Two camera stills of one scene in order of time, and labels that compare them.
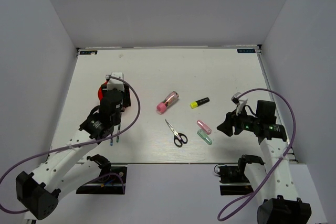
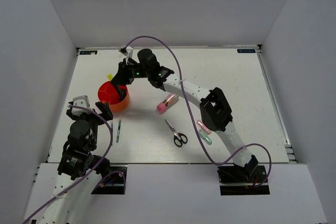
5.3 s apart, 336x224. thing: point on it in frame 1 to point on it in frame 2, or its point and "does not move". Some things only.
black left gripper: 126,96 to 106,112
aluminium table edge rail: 269,85 does not move
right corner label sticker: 246,51 does not move
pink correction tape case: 207,129 does not move
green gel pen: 118,130 does not move
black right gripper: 231,119 to 123,77
